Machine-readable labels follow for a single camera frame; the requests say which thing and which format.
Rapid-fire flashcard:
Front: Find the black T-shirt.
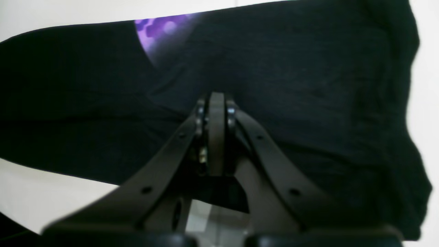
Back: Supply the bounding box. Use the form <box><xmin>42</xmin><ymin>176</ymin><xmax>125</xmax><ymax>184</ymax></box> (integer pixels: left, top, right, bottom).
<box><xmin>1</xmin><ymin>0</ymin><xmax>432</xmax><ymax>241</ymax></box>

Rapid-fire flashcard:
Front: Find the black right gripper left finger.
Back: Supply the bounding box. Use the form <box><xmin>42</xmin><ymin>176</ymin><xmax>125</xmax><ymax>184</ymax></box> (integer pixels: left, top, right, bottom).
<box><xmin>41</xmin><ymin>93</ymin><xmax>225</xmax><ymax>247</ymax></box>

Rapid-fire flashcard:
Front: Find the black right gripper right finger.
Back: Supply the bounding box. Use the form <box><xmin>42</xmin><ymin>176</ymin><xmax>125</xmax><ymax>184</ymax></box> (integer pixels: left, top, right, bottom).
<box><xmin>225</xmin><ymin>99</ymin><xmax>402</xmax><ymax>247</ymax></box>

